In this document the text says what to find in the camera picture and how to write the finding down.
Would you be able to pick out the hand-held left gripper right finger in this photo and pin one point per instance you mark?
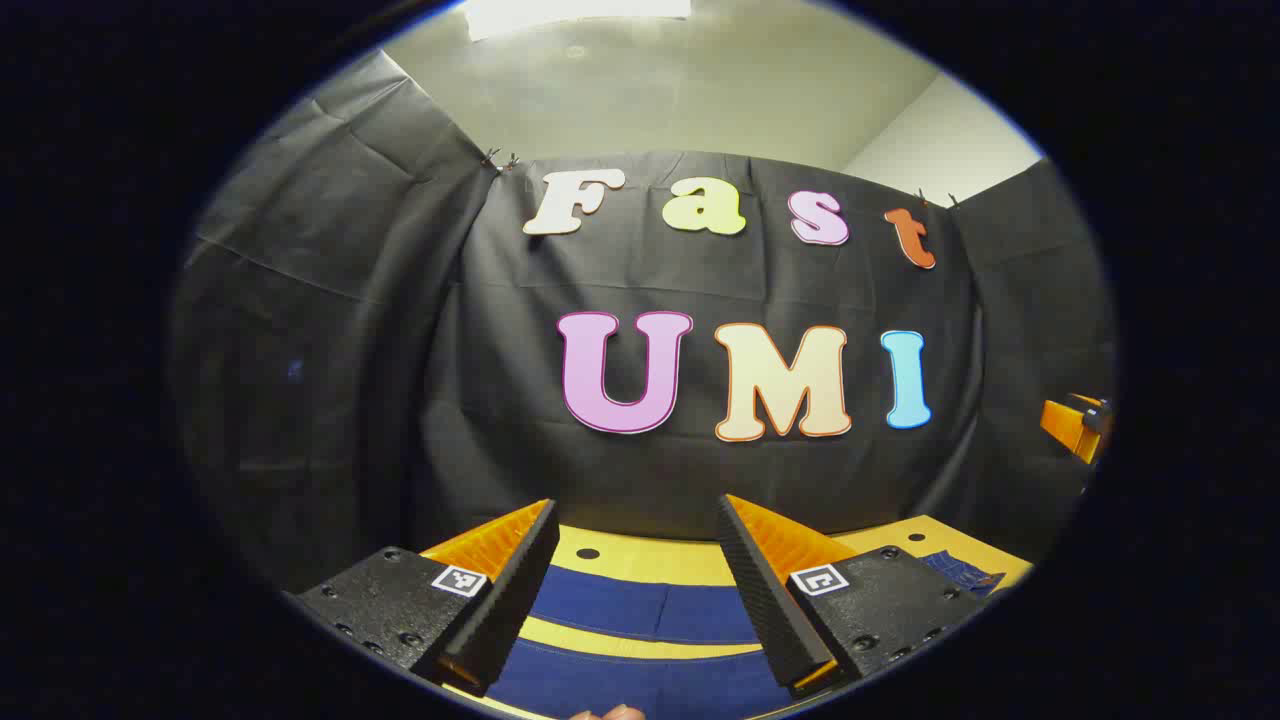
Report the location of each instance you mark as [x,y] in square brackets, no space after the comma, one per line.
[760,600]

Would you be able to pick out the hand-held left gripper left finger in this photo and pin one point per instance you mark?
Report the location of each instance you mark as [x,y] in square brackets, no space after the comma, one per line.
[520,590]

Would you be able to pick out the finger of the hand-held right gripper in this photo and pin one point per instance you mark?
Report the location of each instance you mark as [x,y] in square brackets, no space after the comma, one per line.
[1065,428]

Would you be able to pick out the blue denim jeans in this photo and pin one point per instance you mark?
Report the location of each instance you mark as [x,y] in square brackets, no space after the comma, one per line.
[640,605]

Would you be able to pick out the black backdrop cloth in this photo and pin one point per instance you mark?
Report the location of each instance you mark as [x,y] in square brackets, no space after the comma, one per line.
[400,350]

